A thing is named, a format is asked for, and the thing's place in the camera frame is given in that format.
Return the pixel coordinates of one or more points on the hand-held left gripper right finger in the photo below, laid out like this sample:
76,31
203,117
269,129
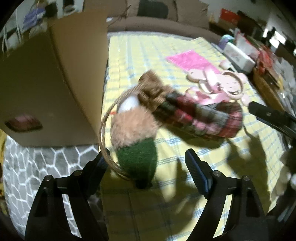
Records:
196,169

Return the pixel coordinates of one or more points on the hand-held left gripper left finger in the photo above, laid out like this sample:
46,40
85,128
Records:
100,162

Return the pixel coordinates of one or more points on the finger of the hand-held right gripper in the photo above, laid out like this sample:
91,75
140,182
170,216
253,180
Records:
270,114

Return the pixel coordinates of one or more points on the tan and green plush toy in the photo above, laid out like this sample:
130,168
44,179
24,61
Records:
134,129

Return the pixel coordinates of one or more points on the pink round face toy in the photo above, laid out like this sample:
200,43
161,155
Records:
232,85

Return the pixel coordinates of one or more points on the plush doll with plaid scarf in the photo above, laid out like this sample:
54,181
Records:
196,115

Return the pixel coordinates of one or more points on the pink toy tray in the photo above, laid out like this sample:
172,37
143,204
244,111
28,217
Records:
208,97

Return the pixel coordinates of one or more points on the pink disc toy pieces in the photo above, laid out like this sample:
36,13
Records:
203,77

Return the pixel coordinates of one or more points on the cardboard box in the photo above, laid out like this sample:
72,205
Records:
46,81

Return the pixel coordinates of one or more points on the brown wicker basket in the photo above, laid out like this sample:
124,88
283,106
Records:
266,85

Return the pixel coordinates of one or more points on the white tissue pack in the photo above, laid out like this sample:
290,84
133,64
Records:
238,56

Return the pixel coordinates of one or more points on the grey hexagon pattern mat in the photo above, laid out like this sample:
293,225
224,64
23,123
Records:
34,166

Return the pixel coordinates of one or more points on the red and white packet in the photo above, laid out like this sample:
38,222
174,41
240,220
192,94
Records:
247,44

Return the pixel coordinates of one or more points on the purple and green cup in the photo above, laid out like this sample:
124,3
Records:
225,40

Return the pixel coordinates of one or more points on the pink fluffy cloth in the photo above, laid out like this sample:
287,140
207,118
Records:
192,60

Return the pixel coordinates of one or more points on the red box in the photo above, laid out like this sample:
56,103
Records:
229,15

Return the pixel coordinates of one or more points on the yellow plaid tablecloth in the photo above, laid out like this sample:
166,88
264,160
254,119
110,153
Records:
138,58

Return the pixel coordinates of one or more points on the brown sofa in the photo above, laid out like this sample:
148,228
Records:
161,25

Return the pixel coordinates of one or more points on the white metal rack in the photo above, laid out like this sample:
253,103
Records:
9,30

